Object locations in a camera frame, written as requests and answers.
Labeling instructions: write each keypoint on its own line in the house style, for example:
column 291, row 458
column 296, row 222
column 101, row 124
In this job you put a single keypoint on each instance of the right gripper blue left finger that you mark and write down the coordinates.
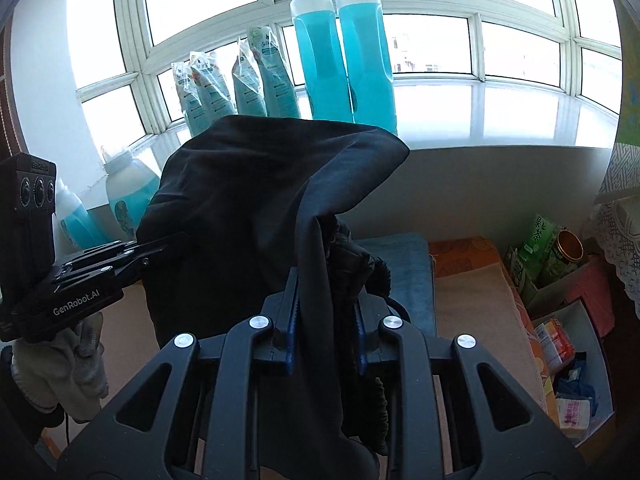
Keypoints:
column 291, row 304

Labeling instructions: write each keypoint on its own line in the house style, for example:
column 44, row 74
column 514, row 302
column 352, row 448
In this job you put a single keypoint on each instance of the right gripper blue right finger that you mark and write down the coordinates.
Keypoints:
column 361, row 330

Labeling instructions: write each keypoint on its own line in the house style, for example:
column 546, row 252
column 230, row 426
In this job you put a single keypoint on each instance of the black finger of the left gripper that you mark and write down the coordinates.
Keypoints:
column 117, row 254

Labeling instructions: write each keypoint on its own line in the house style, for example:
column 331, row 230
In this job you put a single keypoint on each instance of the black pants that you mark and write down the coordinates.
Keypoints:
column 245, row 203

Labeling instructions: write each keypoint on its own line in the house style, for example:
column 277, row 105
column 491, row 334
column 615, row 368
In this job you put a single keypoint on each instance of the left hand in grey glove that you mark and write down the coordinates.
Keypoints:
column 66, row 372

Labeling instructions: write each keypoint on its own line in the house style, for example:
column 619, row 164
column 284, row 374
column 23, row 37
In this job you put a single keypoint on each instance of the large blue detergent jug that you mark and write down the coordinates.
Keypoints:
column 130, row 186

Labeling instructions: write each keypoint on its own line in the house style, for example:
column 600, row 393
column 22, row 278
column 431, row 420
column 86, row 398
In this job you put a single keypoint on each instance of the folded blue jeans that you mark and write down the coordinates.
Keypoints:
column 412, row 279

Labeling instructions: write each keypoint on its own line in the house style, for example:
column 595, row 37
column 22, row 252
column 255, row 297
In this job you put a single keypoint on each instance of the peach terry blanket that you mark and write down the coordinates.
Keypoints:
column 128, row 339

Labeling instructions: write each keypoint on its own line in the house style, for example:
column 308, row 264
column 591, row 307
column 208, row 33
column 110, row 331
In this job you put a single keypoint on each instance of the refill pouch teal white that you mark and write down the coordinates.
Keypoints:
column 191, row 106

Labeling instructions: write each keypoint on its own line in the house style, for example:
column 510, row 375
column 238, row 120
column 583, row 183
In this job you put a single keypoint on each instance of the open cardboard box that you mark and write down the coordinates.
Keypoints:
column 572, row 316

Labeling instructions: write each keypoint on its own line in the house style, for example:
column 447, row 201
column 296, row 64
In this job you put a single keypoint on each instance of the round metal tin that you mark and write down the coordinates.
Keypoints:
column 566, row 254

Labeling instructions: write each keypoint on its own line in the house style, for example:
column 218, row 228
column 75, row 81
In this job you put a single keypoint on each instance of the tall blue liquid bottle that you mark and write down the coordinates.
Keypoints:
column 322, row 60

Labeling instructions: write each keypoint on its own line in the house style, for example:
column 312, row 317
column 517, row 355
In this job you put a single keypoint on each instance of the white lace tablecloth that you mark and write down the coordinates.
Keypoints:
column 615, row 218

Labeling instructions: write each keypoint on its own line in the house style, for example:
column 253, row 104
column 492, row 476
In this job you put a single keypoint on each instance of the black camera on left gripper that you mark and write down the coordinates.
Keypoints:
column 27, row 205

